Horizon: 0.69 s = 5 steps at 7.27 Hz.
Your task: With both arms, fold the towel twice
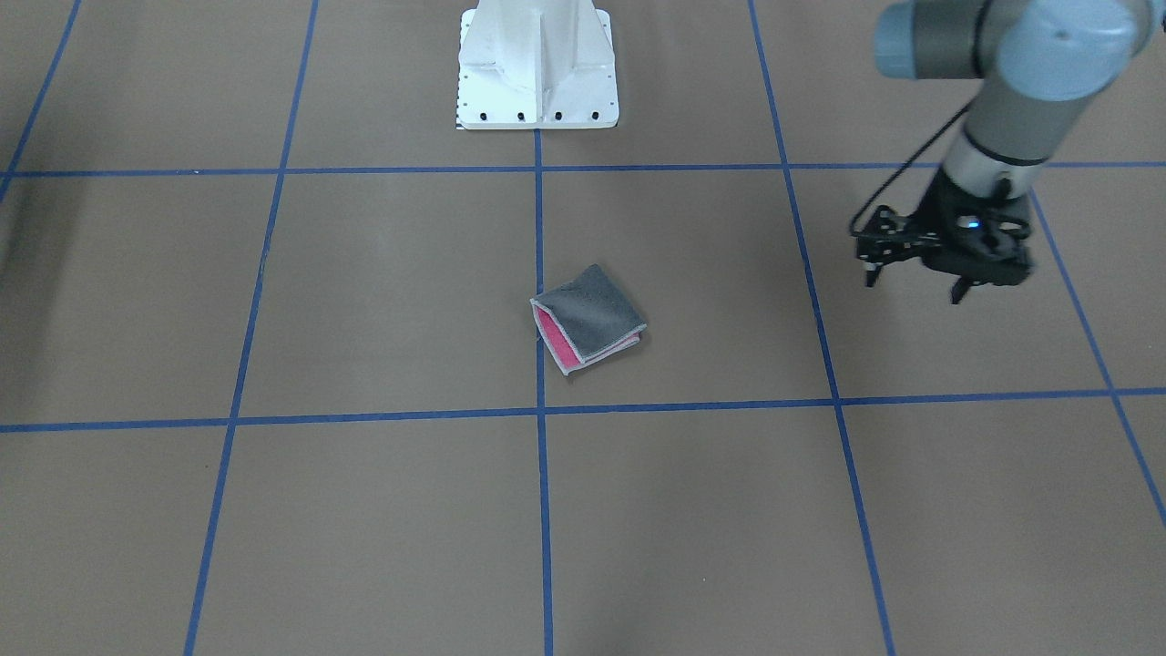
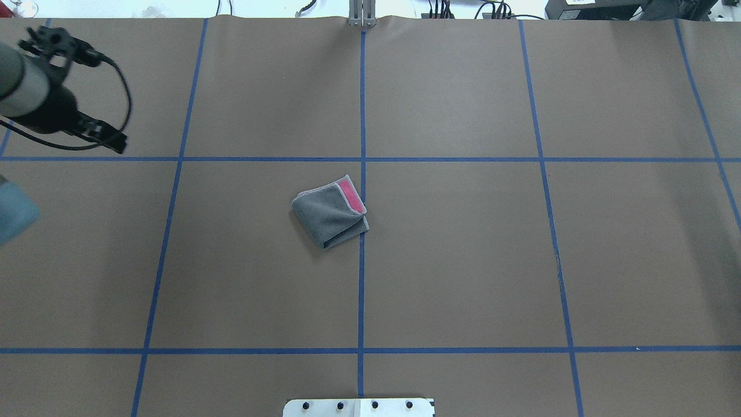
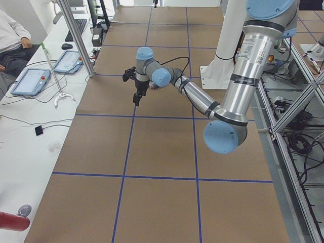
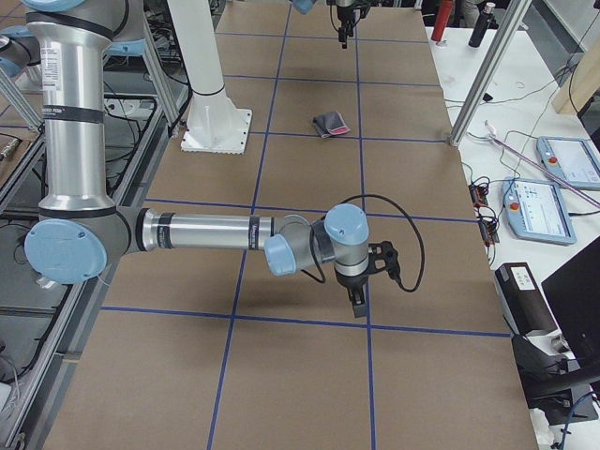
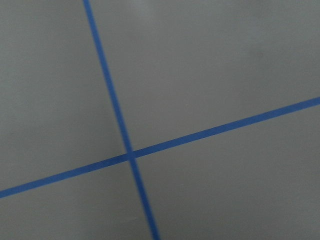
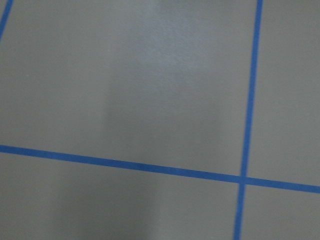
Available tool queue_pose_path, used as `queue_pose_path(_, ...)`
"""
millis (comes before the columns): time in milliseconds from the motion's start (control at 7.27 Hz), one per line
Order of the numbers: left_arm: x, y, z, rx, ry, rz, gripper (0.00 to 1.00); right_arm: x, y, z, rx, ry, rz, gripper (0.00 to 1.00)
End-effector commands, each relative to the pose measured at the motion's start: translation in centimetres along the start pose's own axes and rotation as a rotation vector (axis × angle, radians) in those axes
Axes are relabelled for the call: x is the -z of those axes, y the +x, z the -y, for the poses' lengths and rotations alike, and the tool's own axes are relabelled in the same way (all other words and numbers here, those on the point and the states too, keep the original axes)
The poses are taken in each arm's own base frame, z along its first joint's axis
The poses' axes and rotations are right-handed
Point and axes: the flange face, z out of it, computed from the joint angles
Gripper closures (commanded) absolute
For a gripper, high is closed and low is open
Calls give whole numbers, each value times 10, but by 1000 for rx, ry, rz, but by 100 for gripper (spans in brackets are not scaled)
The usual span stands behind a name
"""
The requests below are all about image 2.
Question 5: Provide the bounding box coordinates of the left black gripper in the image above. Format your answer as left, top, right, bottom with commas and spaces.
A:
12, 87, 127, 154

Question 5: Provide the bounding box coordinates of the pink and grey towel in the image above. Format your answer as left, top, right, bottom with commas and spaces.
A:
291, 174, 369, 250

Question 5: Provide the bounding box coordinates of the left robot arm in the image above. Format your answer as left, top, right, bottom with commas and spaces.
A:
2, 39, 133, 154

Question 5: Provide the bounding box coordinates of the black box top right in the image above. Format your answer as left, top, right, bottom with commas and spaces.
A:
544, 1, 718, 21

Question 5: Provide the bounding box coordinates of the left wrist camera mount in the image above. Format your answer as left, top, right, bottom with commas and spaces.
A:
17, 26, 109, 85

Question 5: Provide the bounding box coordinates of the left black braided cable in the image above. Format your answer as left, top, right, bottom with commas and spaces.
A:
0, 55, 133, 151

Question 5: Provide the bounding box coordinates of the aluminium post at table edge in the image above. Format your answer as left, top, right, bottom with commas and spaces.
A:
347, 0, 377, 29

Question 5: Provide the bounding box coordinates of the white metal base plate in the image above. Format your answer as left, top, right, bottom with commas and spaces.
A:
282, 397, 436, 416

